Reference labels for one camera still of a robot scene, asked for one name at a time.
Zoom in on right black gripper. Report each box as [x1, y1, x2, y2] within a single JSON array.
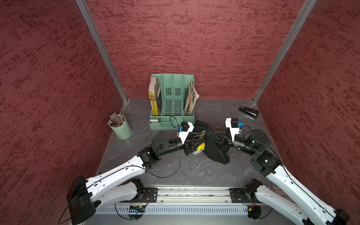
[[208, 128, 257, 155]]

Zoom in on blue yellow figure keychain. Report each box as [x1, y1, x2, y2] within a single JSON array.
[[196, 142, 205, 149]]

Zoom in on black fabric bag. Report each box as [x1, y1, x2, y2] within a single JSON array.
[[193, 120, 230, 165]]

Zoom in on green cord charm decoration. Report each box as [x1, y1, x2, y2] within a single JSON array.
[[213, 124, 227, 131]]

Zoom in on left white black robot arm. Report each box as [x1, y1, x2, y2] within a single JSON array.
[[67, 131, 205, 225]]

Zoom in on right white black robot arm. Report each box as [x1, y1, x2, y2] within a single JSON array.
[[208, 128, 350, 225]]

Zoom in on black stapler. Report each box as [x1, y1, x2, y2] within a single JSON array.
[[238, 106, 259, 119]]

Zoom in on leaning paper booklets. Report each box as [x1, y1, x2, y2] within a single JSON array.
[[184, 82, 200, 115]]

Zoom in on dark book beside yellow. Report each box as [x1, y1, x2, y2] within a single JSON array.
[[157, 85, 162, 115]]

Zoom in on green plastic file organizer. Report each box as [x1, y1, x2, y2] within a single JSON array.
[[149, 74, 195, 130]]

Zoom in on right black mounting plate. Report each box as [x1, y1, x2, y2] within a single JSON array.
[[229, 188, 259, 203]]

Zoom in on black mounting plate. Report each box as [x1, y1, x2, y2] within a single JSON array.
[[229, 188, 259, 203], [123, 187, 158, 203]]

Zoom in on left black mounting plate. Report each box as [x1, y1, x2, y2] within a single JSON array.
[[123, 187, 158, 203]]

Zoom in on green pencil cup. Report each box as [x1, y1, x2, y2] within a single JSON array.
[[108, 119, 132, 140]]

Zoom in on colored pencils bundle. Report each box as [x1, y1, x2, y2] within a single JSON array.
[[107, 113, 125, 128]]

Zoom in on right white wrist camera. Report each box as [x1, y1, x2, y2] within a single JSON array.
[[225, 118, 243, 141]]

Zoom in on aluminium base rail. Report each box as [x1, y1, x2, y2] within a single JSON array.
[[96, 186, 276, 220]]

